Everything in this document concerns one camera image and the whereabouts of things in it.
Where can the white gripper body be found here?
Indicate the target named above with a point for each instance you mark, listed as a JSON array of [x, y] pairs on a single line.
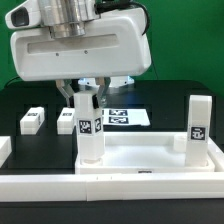
[[113, 45]]

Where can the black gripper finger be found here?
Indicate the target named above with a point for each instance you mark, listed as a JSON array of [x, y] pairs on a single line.
[[64, 86], [100, 98]]

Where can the white desk tabletop panel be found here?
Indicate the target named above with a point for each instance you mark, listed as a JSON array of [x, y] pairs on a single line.
[[143, 152]]

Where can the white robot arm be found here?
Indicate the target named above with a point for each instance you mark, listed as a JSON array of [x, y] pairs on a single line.
[[66, 18]]

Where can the fiducial marker sheet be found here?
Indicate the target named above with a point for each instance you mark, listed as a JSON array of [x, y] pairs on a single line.
[[125, 117]]

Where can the white L-shaped obstacle fence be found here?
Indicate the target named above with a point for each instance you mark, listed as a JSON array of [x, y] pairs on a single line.
[[98, 187]]

